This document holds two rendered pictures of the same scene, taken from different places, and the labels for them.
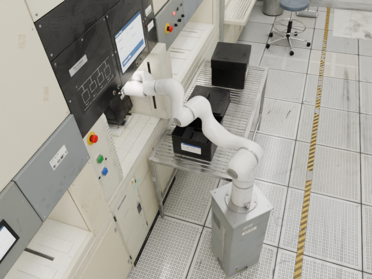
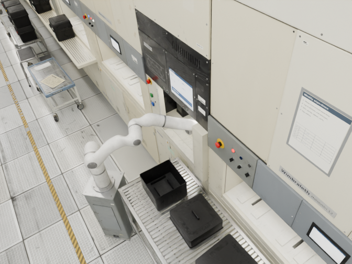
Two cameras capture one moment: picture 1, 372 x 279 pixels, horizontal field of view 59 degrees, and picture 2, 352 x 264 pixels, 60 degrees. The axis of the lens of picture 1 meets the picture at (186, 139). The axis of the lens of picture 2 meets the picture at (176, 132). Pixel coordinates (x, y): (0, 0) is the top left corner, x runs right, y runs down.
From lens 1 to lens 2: 282 cm
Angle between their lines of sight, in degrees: 78
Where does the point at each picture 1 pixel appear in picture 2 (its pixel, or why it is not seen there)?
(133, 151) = (180, 142)
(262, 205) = (89, 189)
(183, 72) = (251, 221)
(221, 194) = (116, 176)
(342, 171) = not seen: outside the picture
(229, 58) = (217, 251)
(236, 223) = not seen: hidden behind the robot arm
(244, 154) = (89, 147)
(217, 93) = (195, 227)
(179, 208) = not seen: hidden behind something
